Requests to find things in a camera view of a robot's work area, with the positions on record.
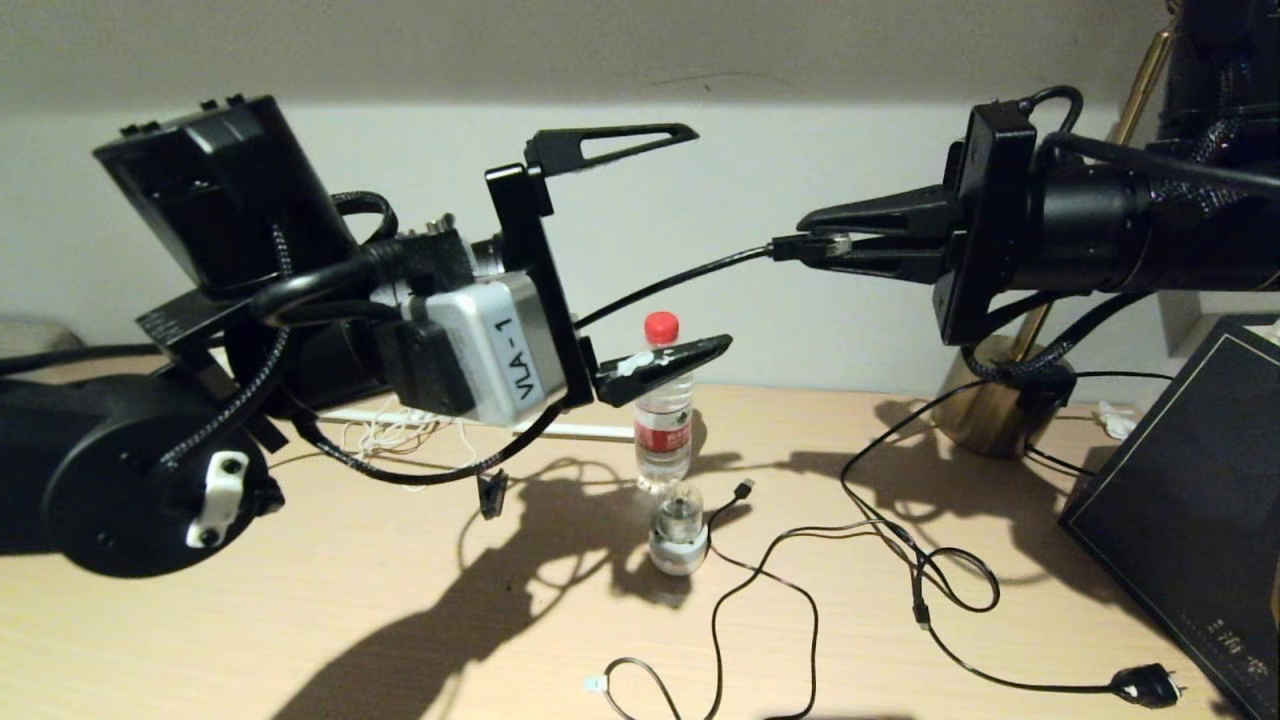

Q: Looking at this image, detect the black ethernet cable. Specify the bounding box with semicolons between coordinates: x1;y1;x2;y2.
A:
572;231;854;332

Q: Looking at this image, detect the white router with antennas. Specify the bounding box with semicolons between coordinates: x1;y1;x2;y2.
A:
320;404;637;442

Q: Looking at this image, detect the clear water bottle red cap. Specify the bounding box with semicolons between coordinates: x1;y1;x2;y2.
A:
632;311;695;488

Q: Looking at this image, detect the brass desk lamp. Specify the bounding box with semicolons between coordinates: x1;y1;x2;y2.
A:
935;25;1177;459

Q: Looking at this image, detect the small glass dome night light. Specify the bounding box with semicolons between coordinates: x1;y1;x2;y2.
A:
649;482;711;576

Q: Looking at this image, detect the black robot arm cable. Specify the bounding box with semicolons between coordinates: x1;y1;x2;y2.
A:
964;85;1280;387
160;190;573;491

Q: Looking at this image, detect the black USB cable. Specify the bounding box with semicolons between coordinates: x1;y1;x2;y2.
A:
705;478;926;720

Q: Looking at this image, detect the black lamp switch box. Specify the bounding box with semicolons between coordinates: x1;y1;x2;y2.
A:
1018;365;1077;412

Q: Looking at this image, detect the white power cord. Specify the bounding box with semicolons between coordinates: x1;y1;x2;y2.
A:
343;410;481;473

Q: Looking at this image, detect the black cable with white connector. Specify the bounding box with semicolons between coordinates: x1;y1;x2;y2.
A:
585;655;691;720

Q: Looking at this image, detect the black lamp power cord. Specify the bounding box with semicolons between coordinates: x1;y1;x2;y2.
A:
840;372;1186;709

